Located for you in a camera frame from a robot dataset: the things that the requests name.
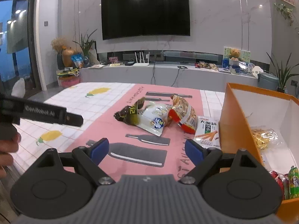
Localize yellow chips snack bag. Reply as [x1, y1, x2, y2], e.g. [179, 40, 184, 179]
[251, 126, 278, 151]

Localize green bottle in box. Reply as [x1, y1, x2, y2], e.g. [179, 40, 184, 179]
[288, 166, 299, 199]

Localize pink storage basket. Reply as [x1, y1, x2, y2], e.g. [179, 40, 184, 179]
[58, 76, 80, 88]

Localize teddy bear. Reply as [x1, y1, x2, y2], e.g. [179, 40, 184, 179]
[228, 48, 241, 61]

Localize hanging ivy vine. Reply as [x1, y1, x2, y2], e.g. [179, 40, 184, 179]
[274, 3, 299, 34]

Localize person's left hand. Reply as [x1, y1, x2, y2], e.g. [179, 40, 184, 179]
[0, 133, 21, 178]

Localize pink and white tablecloth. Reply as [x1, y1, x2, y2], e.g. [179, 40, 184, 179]
[13, 83, 224, 180]

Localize black power cable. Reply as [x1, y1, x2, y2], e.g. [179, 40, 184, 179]
[150, 63, 189, 85]

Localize dark green snack bag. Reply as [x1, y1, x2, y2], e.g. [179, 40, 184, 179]
[113, 97, 145, 126]

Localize dried flower bouquet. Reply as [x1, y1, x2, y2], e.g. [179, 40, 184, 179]
[51, 38, 68, 53]

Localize white blue snack bag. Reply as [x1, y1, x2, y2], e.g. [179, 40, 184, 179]
[136, 101, 171, 136]

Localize white wifi router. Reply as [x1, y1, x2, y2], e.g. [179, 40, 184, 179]
[133, 52, 150, 67]

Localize black wall television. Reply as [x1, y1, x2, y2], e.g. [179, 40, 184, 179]
[101, 0, 191, 40]

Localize green plant in vase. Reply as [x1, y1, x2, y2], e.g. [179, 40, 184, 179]
[73, 29, 97, 67]

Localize blue snack bag on console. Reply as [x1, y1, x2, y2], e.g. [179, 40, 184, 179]
[71, 53, 84, 69]

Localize golden vase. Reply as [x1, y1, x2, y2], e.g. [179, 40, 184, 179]
[62, 48, 75, 67]

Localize red packets in box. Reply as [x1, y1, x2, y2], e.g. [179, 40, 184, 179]
[269, 170, 289, 200]

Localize grey tv console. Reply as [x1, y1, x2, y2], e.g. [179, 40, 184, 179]
[80, 64, 258, 92]

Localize red orange fries snack bag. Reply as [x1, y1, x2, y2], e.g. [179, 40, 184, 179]
[168, 95, 197, 135]

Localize potted plant by bin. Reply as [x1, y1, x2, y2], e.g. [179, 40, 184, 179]
[266, 53, 298, 93]

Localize orange white cardboard box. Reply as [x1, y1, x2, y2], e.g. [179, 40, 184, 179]
[219, 83, 298, 223]

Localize grey blue trash bin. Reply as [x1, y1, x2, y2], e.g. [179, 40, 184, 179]
[258, 72, 279, 91]

